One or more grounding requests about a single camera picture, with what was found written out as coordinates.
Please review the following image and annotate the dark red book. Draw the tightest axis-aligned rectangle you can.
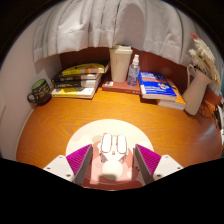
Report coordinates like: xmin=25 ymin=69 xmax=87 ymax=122
xmin=101 ymin=77 xmax=142 ymax=96

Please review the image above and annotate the white jug vase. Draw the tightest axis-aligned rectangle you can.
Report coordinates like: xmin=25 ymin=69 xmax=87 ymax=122
xmin=181 ymin=63 xmax=213 ymax=116

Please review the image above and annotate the white curtain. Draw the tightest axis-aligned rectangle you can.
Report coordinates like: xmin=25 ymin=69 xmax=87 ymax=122
xmin=32 ymin=0 xmax=214 ymax=68

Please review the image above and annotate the black paperback book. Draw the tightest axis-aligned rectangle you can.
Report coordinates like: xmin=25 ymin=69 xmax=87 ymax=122
xmin=53 ymin=77 xmax=103 ymax=90
xmin=51 ymin=71 xmax=103 ymax=84

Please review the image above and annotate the white and yellow book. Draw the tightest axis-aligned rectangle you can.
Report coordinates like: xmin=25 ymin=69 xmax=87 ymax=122
xmin=50 ymin=84 xmax=99 ymax=100

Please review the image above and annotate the clear spray bottle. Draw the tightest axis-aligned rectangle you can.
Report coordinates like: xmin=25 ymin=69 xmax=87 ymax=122
xmin=126 ymin=54 xmax=141 ymax=88

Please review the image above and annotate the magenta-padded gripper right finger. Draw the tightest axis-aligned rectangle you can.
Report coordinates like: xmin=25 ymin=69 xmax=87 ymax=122
xmin=134 ymin=143 xmax=184 ymax=186

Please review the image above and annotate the blue covered book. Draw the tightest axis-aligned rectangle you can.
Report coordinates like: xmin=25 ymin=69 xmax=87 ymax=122
xmin=137 ymin=71 xmax=178 ymax=102

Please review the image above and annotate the white and pink cartoon mouse pad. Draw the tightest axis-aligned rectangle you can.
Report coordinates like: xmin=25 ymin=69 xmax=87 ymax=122
xmin=65 ymin=118 xmax=155 ymax=192

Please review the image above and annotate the dark green mug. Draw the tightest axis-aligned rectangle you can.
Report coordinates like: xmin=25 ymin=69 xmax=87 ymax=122
xmin=26 ymin=78 xmax=53 ymax=107

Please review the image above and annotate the cream lidded tumbler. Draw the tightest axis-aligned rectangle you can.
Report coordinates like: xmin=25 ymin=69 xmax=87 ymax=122
xmin=109 ymin=44 xmax=134 ymax=83

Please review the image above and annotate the orange covered book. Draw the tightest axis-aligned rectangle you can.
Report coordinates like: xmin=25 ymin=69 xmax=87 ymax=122
xmin=156 ymin=79 xmax=188 ymax=111

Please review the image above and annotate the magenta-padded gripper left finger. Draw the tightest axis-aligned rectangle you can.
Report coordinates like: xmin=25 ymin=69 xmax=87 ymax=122
xmin=43 ymin=143 xmax=95 ymax=187

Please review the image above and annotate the white computer mouse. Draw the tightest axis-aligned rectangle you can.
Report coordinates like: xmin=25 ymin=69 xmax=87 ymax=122
xmin=98 ymin=132 xmax=128 ymax=181

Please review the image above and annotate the yellow covered book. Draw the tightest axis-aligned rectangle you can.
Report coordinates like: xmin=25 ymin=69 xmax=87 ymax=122
xmin=61 ymin=61 xmax=111 ymax=77

